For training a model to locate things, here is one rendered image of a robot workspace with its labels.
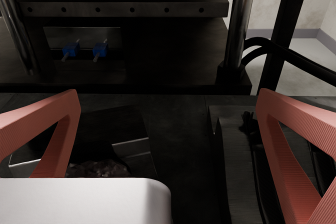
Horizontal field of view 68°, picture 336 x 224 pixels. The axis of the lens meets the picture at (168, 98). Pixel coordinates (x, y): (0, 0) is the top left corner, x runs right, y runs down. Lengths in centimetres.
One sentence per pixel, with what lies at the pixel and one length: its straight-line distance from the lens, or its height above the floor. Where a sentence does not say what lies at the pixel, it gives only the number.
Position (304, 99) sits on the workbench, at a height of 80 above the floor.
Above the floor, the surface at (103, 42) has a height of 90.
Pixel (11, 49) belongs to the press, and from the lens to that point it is 134.
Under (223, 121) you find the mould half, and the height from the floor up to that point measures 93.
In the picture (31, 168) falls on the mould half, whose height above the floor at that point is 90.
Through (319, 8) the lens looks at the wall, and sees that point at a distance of 356.
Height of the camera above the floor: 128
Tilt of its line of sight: 37 degrees down
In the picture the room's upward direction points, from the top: straight up
